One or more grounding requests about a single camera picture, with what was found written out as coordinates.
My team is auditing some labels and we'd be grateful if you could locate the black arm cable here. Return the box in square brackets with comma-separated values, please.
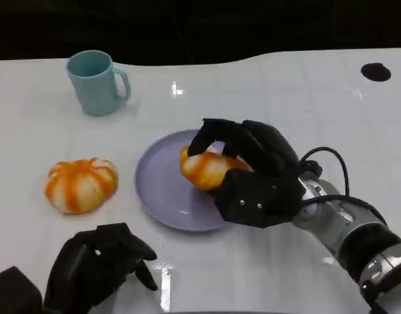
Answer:
[298, 147, 389, 226]

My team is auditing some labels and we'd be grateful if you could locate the pale green mug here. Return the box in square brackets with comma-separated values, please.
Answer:
[65, 50, 132, 117]

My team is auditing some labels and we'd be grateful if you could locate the lilac plate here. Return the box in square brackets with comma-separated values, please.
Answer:
[134, 129, 253, 233]

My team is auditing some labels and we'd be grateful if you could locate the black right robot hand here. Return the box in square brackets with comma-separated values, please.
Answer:
[187, 118, 303, 229]

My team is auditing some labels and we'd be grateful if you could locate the black table cable hole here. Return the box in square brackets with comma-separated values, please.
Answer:
[360, 62, 392, 82]

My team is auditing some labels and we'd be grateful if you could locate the orange and white bread roll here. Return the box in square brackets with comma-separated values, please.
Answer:
[44, 157, 118, 215]
[180, 145, 253, 191]

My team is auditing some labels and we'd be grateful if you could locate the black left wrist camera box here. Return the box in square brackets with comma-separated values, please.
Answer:
[0, 266, 44, 314]

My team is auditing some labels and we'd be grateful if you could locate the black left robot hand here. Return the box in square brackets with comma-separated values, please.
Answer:
[43, 222, 160, 314]

